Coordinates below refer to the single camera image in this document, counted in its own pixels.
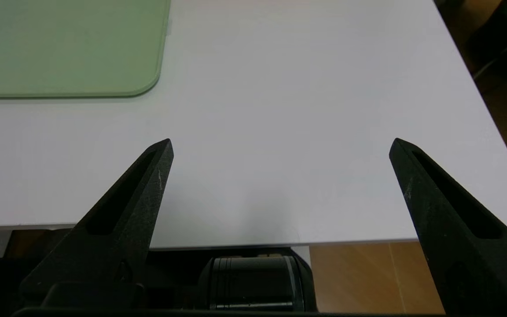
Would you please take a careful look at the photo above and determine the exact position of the black robot torso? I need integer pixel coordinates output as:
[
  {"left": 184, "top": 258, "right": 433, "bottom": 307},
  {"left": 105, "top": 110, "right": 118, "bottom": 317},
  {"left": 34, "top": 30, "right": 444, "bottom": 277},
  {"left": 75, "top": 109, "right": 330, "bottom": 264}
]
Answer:
[{"left": 0, "top": 247, "right": 317, "bottom": 313}]

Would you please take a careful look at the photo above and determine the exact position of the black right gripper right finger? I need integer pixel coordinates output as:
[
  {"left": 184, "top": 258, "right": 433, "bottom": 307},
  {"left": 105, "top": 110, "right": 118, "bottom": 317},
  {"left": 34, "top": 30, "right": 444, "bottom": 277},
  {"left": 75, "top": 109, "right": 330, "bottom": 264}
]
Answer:
[{"left": 389, "top": 137, "right": 507, "bottom": 316}]

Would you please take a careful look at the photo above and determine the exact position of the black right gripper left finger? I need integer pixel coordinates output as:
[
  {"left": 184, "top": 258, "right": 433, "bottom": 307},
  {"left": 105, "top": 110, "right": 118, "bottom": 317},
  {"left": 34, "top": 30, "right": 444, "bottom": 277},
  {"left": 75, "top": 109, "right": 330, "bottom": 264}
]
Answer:
[{"left": 18, "top": 138, "right": 174, "bottom": 312}]

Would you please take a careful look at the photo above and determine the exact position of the green plastic tray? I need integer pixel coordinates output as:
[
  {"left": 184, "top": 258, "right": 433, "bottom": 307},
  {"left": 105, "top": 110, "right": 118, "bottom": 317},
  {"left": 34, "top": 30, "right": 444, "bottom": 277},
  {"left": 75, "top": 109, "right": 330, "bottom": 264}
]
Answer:
[{"left": 0, "top": 0, "right": 172, "bottom": 99}]

